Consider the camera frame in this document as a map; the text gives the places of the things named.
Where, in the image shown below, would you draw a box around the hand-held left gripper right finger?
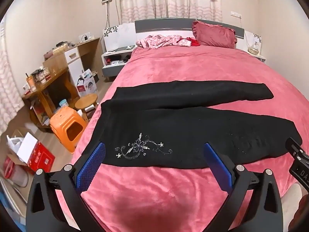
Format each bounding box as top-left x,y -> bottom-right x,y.
203,142 -> 283,232

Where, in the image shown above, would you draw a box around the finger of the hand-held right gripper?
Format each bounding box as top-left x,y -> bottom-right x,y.
285,137 -> 306,159

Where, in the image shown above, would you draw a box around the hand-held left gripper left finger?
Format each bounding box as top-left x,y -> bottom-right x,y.
25,142 -> 107,232

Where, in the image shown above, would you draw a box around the black embroidered pants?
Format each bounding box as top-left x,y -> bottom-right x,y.
83,80 -> 303,170

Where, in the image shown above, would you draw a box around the orange plastic stool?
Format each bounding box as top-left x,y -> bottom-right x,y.
49,106 -> 88,153

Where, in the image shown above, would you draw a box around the open red cardboard box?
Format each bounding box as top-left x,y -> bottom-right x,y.
5,132 -> 55,174

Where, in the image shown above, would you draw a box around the round wooden stool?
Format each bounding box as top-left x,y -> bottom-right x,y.
75,94 -> 99,122

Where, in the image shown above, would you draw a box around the white plastic bag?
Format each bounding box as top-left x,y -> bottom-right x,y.
7,135 -> 25,155

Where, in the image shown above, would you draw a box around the white and red cardboard box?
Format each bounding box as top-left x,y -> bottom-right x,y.
77,69 -> 98,97

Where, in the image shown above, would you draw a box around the wooden desk with white cabinet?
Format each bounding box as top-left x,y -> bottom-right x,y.
21,37 -> 100,128

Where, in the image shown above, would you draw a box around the white nightstand with flower print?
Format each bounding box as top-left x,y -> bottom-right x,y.
244,30 -> 267,64

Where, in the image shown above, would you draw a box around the grey and white nightstand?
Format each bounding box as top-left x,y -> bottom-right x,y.
101,45 -> 136,78

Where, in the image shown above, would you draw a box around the jars and bottles cluster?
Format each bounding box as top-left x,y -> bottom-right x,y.
25,68 -> 51,92

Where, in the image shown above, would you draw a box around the glass jar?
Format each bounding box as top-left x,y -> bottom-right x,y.
247,39 -> 260,54

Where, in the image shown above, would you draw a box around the bed with pink blanket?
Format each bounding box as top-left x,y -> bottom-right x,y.
70,45 -> 309,232

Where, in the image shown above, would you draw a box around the patterned window curtain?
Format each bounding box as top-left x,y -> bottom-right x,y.
0,22 -> 25,133
118,0 -> 222,25

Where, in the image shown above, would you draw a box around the red garment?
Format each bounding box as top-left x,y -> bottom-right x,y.
186,37 -> 201,47

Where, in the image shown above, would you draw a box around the dark pink ruffled pillow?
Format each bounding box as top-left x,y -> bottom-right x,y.
192,20 -> 237,49

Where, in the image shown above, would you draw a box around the pink floral garment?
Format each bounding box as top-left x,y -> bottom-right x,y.
136,35 -> 192,49

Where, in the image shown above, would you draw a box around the grey and white headboard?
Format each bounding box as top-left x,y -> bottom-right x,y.
103,18 -> 261,51

